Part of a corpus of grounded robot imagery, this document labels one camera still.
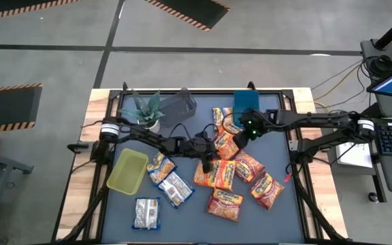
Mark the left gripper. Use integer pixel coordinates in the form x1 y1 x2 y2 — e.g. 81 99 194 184
178 135 219 174

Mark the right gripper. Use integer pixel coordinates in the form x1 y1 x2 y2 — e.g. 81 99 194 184
233 110 269 150

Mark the orange chicken noodle pack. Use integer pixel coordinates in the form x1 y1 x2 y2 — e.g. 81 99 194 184
214 159 237 191
193 159 219 188
221 112 244 135
214 126 240 161

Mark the red roast beef noodle pack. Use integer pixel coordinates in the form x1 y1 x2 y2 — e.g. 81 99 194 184
249 171 284 210
206 188 244 223
232 150 266 184

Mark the teal plastic bin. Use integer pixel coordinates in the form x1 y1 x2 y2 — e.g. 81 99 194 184
233 89 261 129

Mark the grey translucent plastic bin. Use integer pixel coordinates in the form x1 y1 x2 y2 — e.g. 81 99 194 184
158 87 198 127

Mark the grey-blue table mat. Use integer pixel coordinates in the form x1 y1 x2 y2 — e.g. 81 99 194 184
100 93 306 244

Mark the yellow translucent plastic bin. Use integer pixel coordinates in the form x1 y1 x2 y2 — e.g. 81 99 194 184
106 148 149 196

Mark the green plant in white pot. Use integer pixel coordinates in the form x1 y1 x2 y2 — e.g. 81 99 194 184
117 88 166 134

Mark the white paper sheet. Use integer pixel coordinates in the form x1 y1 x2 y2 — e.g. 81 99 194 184
334 142 374 168

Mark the black hazard-striped floor mat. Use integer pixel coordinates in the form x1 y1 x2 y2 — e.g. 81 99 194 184
144 0 231 33
0 83 44 133
0 0 81 22

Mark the grey equipment box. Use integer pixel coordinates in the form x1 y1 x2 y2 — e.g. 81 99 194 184
359 37 392 69

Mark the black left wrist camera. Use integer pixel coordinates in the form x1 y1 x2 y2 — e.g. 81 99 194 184
191 130 214 146

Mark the black aluminium rig frame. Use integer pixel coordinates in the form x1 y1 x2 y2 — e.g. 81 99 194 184
51 81 350 245

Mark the black clamp bracket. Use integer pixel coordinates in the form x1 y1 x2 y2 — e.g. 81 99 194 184
67 142 91 154

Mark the coiled black cable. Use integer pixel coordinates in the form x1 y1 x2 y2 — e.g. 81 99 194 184
364 54 392 80

